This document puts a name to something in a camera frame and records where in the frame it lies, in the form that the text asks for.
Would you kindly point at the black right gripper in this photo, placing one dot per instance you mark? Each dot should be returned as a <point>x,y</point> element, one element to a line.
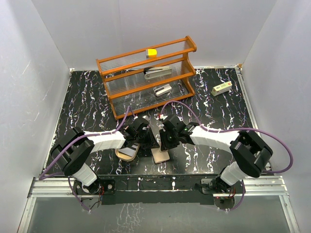
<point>165,145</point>

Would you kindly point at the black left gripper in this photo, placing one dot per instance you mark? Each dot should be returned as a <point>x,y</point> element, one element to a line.
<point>151,143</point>

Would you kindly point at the pink leather card holder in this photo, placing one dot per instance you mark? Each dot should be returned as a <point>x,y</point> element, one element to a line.
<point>159,156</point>

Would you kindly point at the beige card box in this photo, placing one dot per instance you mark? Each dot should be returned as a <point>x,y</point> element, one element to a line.
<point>124,157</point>

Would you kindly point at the white card stack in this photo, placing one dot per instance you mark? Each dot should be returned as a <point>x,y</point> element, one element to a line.
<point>129,151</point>

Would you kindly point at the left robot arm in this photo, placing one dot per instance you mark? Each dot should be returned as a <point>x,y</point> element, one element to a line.
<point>72,150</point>

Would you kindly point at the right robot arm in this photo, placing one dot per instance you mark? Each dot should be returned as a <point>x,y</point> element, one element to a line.
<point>250,152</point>

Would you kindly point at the small white stapler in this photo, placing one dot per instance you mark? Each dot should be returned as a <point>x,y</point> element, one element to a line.
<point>162,90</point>

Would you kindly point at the orange wooden shelf rack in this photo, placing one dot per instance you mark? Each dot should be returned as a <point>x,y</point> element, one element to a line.
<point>124,81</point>

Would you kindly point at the large grey black stapler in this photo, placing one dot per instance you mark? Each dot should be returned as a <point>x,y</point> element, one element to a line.
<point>155,72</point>

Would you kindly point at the white staples box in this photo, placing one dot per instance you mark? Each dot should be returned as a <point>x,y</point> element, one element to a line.
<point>222,88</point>

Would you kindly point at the yellow grey tape dispenser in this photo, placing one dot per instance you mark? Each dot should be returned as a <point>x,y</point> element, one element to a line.
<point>151,53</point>

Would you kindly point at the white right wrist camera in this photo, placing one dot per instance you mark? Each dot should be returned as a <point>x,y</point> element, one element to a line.
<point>163,118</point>

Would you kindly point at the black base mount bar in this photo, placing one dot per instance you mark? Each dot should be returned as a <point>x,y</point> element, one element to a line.
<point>176,188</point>

